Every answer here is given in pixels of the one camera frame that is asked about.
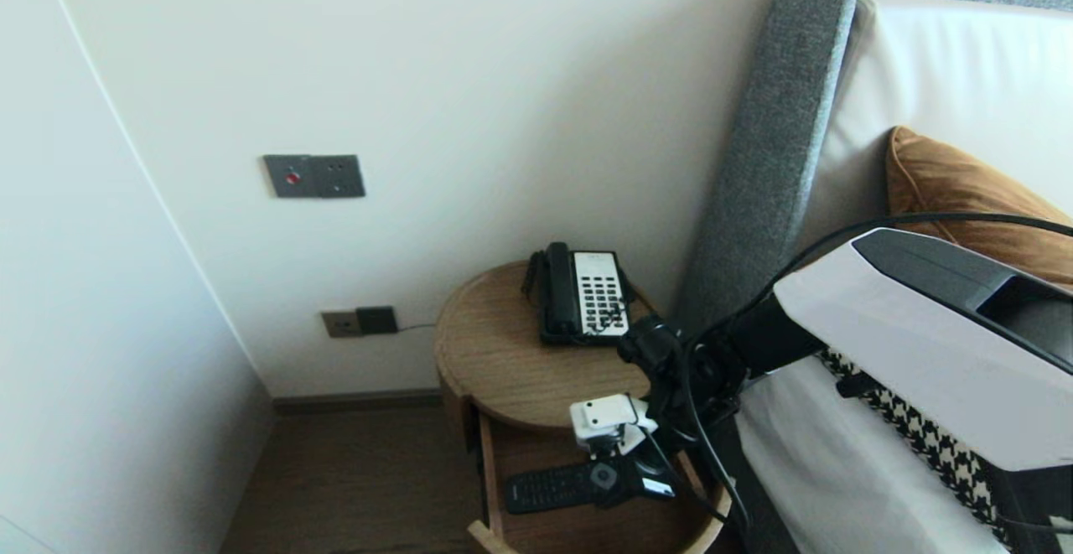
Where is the black TV remote control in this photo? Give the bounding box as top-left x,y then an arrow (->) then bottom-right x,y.
503,462 -> 630,515

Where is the black white desk telephone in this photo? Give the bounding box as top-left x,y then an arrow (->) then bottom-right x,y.
536,246 -> 635,347

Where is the round wooden nightstand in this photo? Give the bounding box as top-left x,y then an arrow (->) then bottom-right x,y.
433,261 -> 676,454

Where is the white bed sheet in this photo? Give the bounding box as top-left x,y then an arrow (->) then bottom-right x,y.
736,357 -> 998,554

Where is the black telephone handset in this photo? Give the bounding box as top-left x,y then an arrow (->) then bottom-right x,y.
541,242 -> 584,339

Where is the black plug adapter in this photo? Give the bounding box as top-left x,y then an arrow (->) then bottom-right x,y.
356,307 -> 398,336

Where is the black white houndstooth pillow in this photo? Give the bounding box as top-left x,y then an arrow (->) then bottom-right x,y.
817,349 -> 1011,551

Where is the grey upholstered headboard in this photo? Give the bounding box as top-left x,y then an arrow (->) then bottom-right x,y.
675,0 -> 1073,345

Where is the brown velvet cushion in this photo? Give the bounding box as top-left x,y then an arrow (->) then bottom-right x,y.
887,125 -> 1073,287

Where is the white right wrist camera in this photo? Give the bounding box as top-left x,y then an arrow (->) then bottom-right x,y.
570,395 -> 651,454

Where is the black curly telephone cord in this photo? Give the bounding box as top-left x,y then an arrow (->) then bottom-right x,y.
520,251 -> 659,339

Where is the grey wall socket plate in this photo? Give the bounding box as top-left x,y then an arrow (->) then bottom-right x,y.
310,155 -> 366,199

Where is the grey wall plate red button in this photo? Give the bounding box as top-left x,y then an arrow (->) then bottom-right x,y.
264,156 -> 314,199

